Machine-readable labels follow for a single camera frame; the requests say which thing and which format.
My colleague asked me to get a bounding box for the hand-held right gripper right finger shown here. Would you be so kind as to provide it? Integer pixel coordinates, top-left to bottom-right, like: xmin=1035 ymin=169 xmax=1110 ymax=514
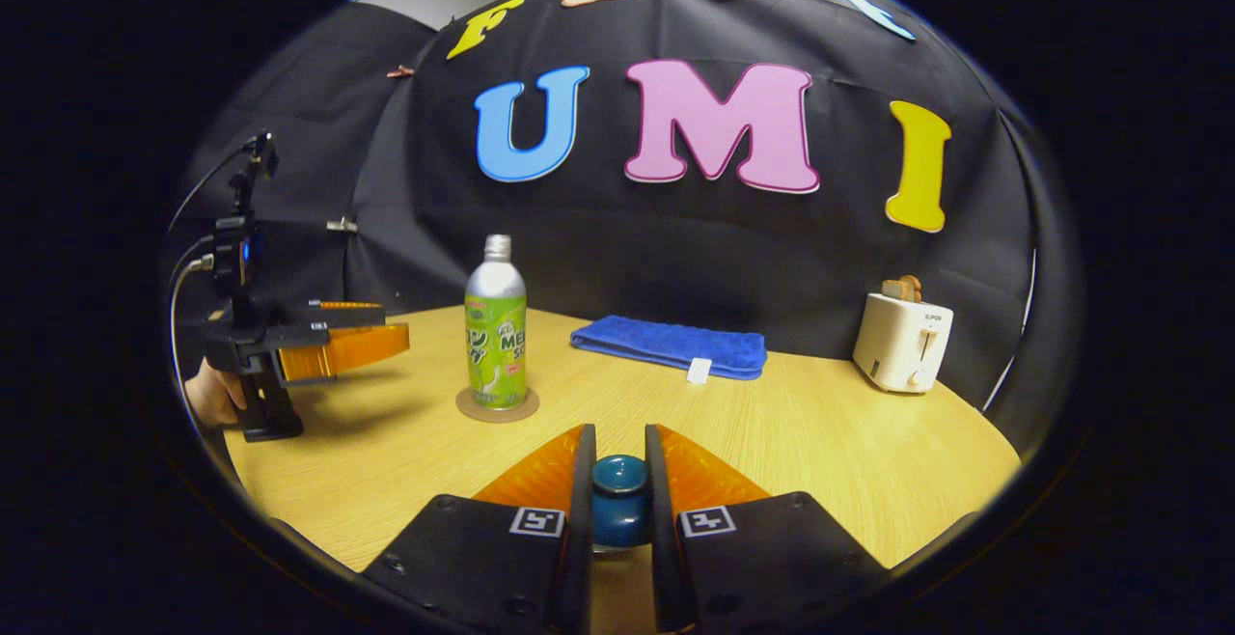
xmin=645 ymin=423 xmax=889 ymax=635

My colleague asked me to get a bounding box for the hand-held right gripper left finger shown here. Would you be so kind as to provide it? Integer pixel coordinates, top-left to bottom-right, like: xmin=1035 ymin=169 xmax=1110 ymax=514
xmin=362 ymin=423 xmax=597 ymax=635

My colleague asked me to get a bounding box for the round brown coaster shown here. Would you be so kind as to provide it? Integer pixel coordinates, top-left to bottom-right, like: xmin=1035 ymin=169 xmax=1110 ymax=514
xmin=455 ymin=386 xmax=540 ymax=424

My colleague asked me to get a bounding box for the silver green water bottle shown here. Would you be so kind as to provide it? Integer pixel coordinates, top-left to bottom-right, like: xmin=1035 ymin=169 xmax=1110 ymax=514
xmin=464 ymin=235 xmax=529 ymax=410

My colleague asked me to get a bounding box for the folded blue towel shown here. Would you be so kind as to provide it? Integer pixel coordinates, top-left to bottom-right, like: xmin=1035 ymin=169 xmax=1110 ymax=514
xmin=570 ymin=315 xmax=768 ymax=382

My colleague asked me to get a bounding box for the black backdrop cloth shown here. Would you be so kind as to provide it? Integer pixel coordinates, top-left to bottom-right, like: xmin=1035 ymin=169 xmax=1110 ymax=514
xmin=169 ymin=0 xmax=1082 ymax=433

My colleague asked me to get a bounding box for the white toaster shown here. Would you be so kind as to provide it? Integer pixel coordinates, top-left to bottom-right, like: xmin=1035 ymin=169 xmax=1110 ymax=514
xmin=853 ymin=292 xmax=954 ymax=395

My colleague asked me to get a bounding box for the thin dark cable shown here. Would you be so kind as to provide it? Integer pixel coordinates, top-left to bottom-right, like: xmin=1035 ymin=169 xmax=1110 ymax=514
xmin=168 ymin=254 xmax=215 ymax=404
xmin=166 ymin=138 xmax=257 ymax=235

